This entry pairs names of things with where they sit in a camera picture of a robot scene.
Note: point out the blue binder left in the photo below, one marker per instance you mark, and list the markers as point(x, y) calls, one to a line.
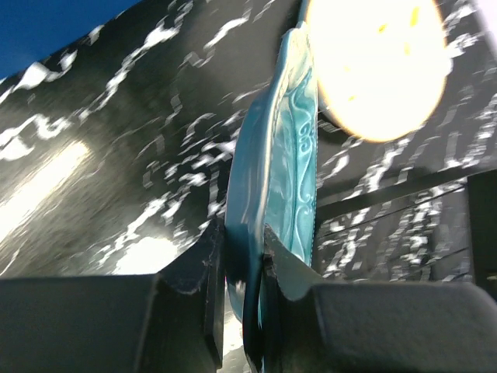
point(34, 30)

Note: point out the beige bird plate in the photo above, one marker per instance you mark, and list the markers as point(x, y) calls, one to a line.
point(382, 66)

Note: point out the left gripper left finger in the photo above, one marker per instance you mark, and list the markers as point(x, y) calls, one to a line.
point(169, 321)

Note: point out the black wire dish rack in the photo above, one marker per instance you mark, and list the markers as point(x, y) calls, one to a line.
point(416, 230)

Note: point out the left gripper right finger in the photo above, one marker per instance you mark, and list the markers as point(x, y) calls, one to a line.
point(306, 323)

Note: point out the teal scalloped plate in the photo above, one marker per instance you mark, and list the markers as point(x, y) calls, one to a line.
point(273, 177)

